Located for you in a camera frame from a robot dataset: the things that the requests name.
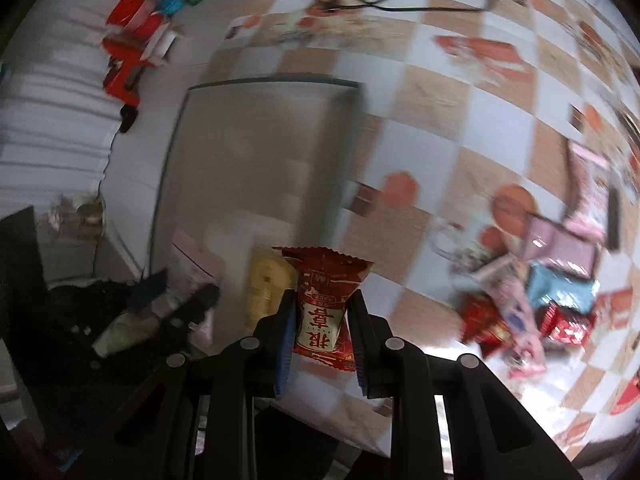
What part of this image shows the blue wafer snack packet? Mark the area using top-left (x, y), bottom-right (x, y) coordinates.
top-left (526, 263), bottom-right (600, 315)

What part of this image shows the pink cranberry cookie packet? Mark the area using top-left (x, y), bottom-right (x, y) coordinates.
top-left (563, 140), bottom-right (610, 244)

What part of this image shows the red wafer snack packet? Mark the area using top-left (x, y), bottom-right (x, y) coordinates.
top-left (538, 301), bottom-right (596, 347)

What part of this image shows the grey storage tray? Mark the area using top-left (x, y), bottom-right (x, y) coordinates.
top-left (147, 72), bottom-right (362, 311)

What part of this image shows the red square snack packet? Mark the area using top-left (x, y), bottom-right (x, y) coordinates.
top-left (460, 294), bottom-right (513, 360)

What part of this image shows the mauve wafer snack packet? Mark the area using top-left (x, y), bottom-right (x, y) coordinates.
top-left (518, 216), bottom-right (598, 278)

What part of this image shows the pink flat snack packet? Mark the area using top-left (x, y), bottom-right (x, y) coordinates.
top-left (167, 228), bottom-right (224, 353)

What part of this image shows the red gold candy packet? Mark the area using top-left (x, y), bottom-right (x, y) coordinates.
top-left (274, 246), bottom-right (373, 373)

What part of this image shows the yellow pastry in clear wrapper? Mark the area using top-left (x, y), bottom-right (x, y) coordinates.
top-left (245, 246), bottom-right (297, 332)

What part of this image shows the pink cartoon snack packet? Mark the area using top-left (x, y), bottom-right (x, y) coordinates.
top-left (472, 254), bottom-right (547, 379)

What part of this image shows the dark bar in clear wrapper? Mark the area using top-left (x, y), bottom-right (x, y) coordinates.
top-left (606, 185), bottom-right (620, 252)

